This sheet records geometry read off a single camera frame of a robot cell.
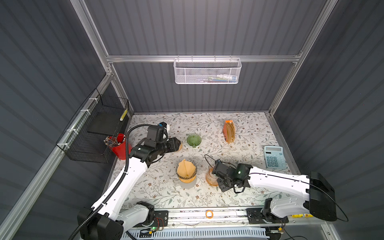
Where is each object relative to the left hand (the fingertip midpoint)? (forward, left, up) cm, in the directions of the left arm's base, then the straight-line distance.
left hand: (177, 142), depth 77 cm
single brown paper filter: (-10, -4, -10) cm, 15 cm away
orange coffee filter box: (+20, -34, -11) cm, 41 cm away
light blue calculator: (-1, -60, -20) cm, 63 cm away
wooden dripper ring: (-16, -4, -12) cm, 21 cm away
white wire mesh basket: (+71, -24, 0) cm, 75 cm away
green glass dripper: (+16, -10, -21) cm, 28 cm away
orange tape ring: (-30, -15, -22) cm, 40 cm away
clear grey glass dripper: (-15, -7, -7) cm, 18 cm away
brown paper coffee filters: (+17, -33, -13) cm, 40 cm away
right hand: (-17, -23, -17) cm, 34 cm away
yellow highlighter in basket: (+17, +30, +5) cm, 34 cm away
